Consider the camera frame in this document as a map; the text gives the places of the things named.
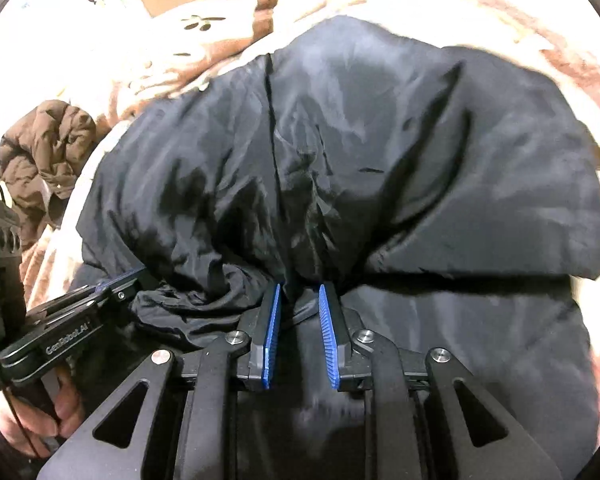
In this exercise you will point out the brown printed fleece blanket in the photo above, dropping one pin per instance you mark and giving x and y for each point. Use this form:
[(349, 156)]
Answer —
[(205, 50)]

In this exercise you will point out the brown puffer jacket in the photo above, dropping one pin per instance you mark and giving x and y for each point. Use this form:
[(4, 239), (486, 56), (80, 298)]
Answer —
[(40, 150)]

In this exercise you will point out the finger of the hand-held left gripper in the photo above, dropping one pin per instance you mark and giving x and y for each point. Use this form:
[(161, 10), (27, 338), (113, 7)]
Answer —
[(122, 280), (95, 302)]

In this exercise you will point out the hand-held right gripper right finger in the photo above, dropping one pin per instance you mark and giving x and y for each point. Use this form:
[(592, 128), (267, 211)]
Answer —
[(330, 340)]

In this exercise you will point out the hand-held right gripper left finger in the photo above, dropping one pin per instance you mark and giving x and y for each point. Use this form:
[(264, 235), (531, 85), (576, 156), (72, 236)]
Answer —
[(272, 335)]

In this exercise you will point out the person's left hand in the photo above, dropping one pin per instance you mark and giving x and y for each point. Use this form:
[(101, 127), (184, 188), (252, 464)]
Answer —
[(35, 410)]

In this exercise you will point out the person's left forearm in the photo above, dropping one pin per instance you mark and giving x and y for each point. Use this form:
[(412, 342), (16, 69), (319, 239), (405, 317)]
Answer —
[(0, 455)]

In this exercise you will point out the black puffer jacket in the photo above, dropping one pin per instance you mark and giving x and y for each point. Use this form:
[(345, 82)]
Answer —
[(380, 160)]

